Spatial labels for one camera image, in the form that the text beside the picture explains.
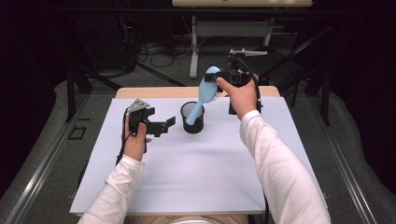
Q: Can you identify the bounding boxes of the metal floor rail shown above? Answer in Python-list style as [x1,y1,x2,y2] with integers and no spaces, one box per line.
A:
[307,96,377,224]
[6,92,92,224]

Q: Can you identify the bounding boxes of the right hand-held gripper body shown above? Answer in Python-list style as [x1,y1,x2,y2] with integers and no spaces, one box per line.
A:
[222,48,269,116]

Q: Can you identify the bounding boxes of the person's right hand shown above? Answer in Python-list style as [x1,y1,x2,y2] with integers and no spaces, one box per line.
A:
[216,74,260,121]

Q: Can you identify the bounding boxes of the white table mat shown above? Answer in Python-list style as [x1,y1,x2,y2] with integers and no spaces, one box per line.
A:
[69,96,329,217]

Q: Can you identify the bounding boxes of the white-legged desk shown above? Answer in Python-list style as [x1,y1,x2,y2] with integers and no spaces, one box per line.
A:
[172,0,313,79]

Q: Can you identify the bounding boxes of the person's left hand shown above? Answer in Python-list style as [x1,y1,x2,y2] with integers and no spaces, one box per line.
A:
[123,113,153,162]

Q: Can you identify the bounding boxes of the person's tan trousers lap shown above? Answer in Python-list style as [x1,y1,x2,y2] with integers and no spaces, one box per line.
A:
[130,214,256,224]

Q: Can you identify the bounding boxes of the left hand-held gripper black cable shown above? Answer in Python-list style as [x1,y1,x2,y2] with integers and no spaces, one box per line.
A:
[115,106,132,166]

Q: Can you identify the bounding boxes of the black metal crossbar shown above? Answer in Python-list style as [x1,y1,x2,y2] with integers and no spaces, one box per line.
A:
[46,7,344,15]

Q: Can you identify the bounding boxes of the hand-held gripper black cable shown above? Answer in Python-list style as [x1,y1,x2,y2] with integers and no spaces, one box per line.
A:
[230,55,270,224]
[115,106,132,166]

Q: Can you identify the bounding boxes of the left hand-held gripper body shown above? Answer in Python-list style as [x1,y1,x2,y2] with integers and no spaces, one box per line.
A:
[125,98,157,138]

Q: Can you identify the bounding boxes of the black folding chair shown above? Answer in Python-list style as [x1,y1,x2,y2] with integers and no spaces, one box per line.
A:
[234,26,333,108]

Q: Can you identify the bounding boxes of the light blue hairbrush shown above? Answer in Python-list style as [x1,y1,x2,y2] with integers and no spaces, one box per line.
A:
[185,65,222,126]

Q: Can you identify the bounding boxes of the black metal stand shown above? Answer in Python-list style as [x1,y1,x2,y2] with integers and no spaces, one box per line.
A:
[64,55,122,123]

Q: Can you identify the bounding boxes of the right hand-held gripper black cable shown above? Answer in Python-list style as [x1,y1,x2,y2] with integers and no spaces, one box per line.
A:
[230,55,270,224]

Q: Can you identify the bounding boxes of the black mesh pen cup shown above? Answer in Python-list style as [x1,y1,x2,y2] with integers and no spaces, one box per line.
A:
[179,101,205,134]

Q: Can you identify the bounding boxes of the tangle of floor cables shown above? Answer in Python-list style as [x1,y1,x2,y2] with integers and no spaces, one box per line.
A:
[136,40,194,69]

